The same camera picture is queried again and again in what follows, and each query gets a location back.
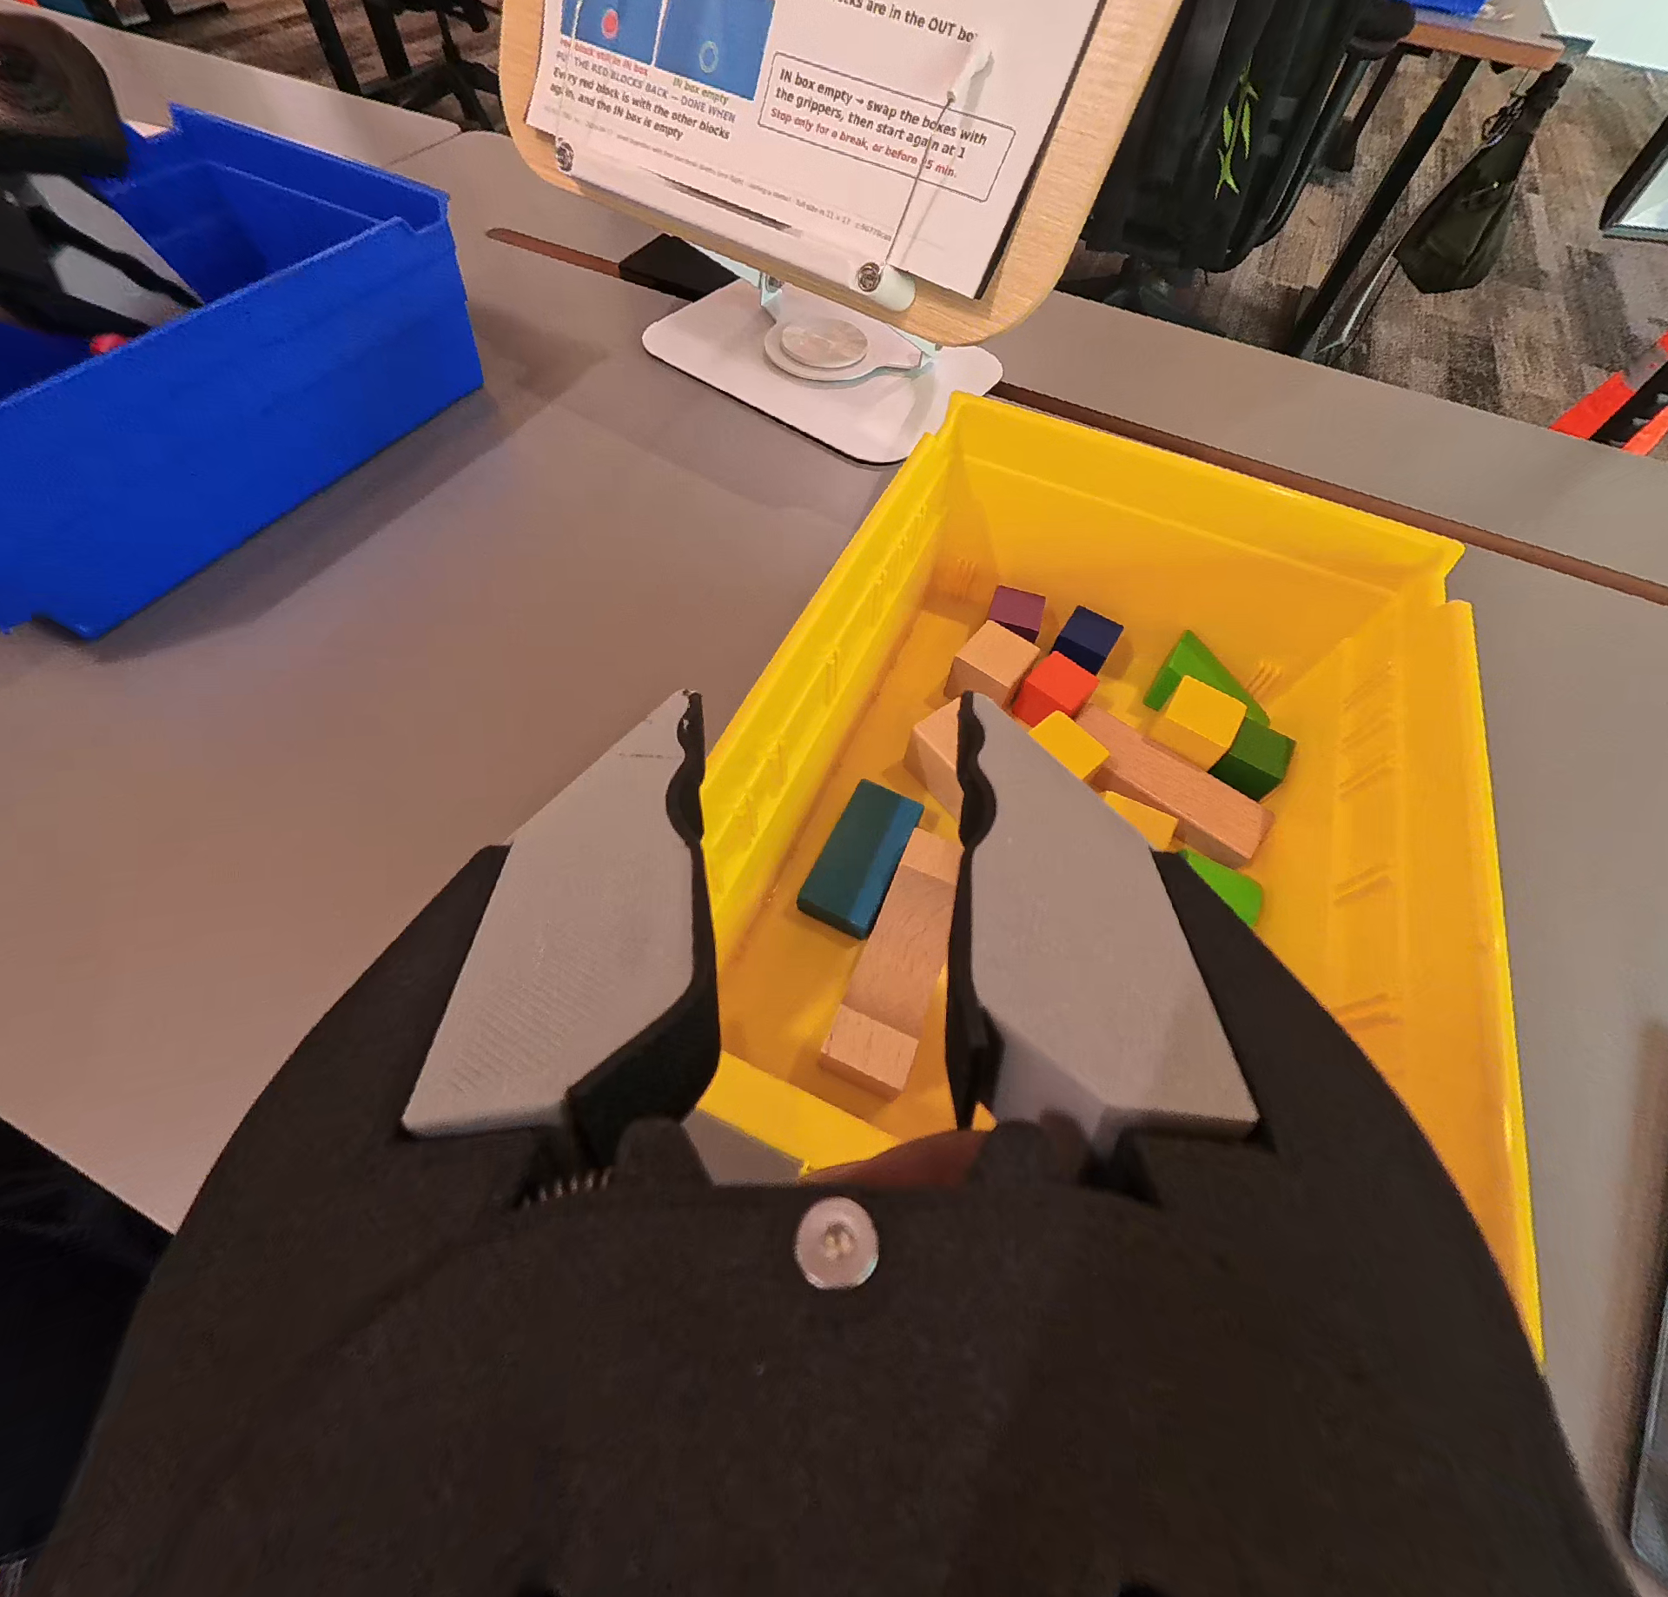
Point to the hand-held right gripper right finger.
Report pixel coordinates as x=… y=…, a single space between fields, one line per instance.
x=1096 y=972

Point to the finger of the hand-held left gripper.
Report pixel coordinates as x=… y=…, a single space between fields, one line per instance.
x=111 y=248

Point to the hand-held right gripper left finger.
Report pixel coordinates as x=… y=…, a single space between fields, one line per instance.
x=575 y=959

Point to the blue plastic bin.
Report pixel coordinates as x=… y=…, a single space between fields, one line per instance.
x=262 y=425

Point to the yellow plastic bin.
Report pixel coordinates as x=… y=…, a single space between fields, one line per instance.
x=1409 y=712

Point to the person's right hand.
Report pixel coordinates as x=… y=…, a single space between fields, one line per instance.
x=919 y=1155

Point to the pile of coloured wooden blocks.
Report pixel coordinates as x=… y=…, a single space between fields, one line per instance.
x=1174 y=777

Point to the black office chair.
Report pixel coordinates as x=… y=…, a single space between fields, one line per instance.
x=405 y=8

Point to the white stand base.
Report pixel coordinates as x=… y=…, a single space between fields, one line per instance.
x=835 y=412

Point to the printed instruction sheet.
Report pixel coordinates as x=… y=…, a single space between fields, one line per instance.
x=783 y=99

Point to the orange traffic cone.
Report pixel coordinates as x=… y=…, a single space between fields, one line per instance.
x=1617 y=405

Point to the instruction sheet on stand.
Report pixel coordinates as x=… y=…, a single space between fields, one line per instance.
x=1109 y=125

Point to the black hanging bag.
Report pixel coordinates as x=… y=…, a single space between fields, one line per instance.
x=1474 y=204

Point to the hanging black jackets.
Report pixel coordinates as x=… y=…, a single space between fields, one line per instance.
x=1226 y=99

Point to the grey framed panel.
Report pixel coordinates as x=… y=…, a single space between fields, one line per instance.
x=1639 y=190

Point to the wooden table with black legs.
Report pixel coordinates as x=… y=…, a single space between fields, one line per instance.
x=1474 y=40

